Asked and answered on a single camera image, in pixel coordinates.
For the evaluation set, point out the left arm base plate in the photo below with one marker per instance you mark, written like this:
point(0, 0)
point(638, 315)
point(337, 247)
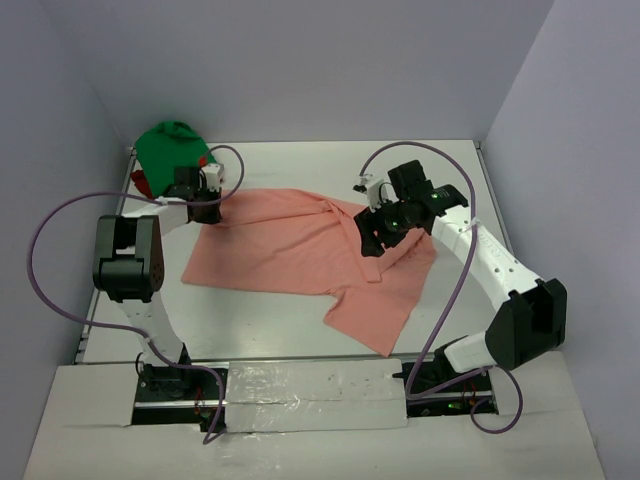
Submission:
point(167, 396)

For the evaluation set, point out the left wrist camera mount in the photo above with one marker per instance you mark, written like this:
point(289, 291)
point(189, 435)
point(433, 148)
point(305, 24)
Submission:
point(211, 174)

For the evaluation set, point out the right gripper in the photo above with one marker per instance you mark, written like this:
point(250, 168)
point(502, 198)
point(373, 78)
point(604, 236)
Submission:
point(366, 221)

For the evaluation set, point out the green folded t shirt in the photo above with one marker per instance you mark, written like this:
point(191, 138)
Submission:
point(168, 145)

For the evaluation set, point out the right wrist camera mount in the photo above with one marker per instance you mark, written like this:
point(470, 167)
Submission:
point(373, 187)

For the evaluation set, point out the red folded t shirt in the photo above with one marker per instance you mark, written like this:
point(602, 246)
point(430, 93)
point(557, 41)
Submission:
point(139, 180)

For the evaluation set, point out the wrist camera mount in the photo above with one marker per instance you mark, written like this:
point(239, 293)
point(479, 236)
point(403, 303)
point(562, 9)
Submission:
point(211, 174)
point(373, 187)

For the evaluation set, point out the silver taped panel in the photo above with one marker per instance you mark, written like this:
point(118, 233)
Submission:
point(284, 397)

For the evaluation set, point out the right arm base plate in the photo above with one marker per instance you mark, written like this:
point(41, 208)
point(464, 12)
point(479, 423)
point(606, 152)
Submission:
point(454, 400)

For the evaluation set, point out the pink t shirt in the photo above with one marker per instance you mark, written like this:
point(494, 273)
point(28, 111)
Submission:
point(296, 242)

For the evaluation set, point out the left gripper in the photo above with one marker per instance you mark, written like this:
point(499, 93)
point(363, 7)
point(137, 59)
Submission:
point(214, 216)

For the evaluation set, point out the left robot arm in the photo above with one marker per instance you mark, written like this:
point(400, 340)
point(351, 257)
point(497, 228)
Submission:
point(129, 267)

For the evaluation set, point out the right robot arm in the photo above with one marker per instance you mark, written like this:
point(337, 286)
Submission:
point(530, 312)

